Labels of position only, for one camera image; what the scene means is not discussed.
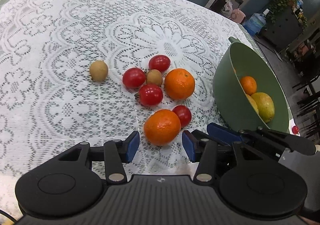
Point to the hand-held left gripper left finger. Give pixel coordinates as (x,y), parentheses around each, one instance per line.
(132,146)

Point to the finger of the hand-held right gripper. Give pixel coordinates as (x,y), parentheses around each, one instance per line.
(222,132)
(225,162)

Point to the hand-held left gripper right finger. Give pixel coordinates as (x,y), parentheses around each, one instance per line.
(188,147)

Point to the red cherry tomato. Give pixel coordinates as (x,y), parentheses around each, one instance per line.
(183,115)
(134,78)
(150,95)
(159,63)

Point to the orange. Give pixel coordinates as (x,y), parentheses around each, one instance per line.
(179,83)
(248,85)
(162,127)

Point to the yellow-green pear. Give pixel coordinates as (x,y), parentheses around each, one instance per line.
(263,106)
(252,103)

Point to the green colander bowl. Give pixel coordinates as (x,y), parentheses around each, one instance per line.
(225,90)

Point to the small red object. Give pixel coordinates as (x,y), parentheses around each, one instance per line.
(295,129)

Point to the dark chair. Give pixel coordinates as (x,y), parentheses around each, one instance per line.
(307,82)

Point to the blue water jug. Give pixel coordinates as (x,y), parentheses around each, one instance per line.
(256,23)

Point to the dark cabinet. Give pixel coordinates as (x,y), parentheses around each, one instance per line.
(285,30)

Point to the white plastic bag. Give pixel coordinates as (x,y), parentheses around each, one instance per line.
(226,8)

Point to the leafy green plant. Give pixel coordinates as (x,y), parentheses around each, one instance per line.
(283,0)

